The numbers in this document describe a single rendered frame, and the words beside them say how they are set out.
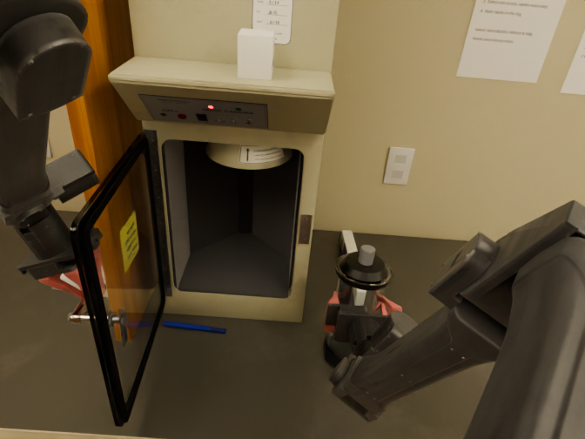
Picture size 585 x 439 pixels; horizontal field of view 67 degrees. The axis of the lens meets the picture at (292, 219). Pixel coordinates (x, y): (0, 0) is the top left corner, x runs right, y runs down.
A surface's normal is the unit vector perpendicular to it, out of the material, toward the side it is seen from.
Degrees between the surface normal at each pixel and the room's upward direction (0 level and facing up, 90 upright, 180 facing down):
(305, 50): 90
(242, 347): 0
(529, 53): 90
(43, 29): 50
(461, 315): 28
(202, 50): 90
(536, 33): 90
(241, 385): 0
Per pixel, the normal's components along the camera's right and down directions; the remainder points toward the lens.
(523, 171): -0.03, 0.53
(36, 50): 0.18, 0.01
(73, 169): 0.46, -0.19
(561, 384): 0.21, -0.53
